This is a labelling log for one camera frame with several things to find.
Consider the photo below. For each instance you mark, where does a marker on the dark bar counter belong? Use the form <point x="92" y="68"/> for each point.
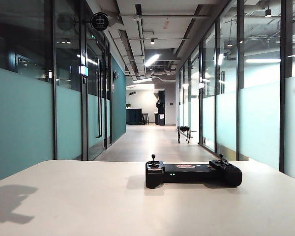
<point x="134" y="116"/>

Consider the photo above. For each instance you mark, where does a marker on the black cylinder ceiling lamp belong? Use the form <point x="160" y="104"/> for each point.
<point x="229" y="43"/>
<point x="152" y="41"/>
<point x="268" y="12"/>

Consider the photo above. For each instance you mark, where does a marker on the linear ceiling light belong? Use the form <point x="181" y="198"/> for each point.
<point x="142" y="80"/>
<point x="152" y="60"/>

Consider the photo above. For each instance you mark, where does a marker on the round black hanging sign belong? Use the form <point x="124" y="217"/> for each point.
<point x="99" y="21"/>

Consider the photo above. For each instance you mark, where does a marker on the blue door sign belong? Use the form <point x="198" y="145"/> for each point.
<point x="84" y="70"/>

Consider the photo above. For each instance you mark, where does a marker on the dark bar stool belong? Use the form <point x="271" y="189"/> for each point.
<point x="145" y="114"/>

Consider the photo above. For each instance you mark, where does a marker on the green potted plant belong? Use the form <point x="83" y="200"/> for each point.
<point x="128" y="105"/>

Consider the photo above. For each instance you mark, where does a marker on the black quadruped robot dog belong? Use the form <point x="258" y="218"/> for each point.
<point x="183" y="128"/>

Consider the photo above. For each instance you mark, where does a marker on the black remote control with joysticks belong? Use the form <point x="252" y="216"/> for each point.
<point x="186" y="175"/>

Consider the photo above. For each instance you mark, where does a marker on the low black cabinet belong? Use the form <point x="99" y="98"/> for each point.
<point x="161" y="120"/>

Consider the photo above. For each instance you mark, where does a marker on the tall black cabinet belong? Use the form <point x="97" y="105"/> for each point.
<point x="161" y="98"/>

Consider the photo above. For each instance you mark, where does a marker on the dark wall ornament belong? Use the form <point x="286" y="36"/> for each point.
<point x="115" y="75"/>

